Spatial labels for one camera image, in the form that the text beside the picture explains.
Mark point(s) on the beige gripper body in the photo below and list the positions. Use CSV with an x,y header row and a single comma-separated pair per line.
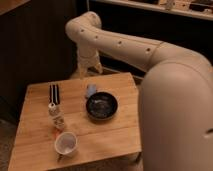
x,y
87,57

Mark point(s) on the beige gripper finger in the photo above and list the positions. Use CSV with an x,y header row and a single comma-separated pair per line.
x,y
81,71
99,68

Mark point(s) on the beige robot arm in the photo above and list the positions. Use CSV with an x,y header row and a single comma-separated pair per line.
x,y
175,103

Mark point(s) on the small blue cup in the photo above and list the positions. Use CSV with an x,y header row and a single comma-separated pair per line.
x,y
91,89

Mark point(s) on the black round bowl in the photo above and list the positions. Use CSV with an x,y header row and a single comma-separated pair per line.
x,y
101,106

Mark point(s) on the patterned sauce bottle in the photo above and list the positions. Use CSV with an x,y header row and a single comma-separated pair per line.
x,y
56,116

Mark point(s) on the dark wooden cabinet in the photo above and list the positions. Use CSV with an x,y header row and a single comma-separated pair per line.
x,y
33,48

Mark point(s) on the wooden table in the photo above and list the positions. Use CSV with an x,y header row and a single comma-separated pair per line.
x,y
33,149

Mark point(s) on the white cup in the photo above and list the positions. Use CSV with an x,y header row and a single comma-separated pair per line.
x,y
66,144

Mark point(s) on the background shelf with items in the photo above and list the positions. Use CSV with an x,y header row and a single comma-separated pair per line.
x,y
175,7

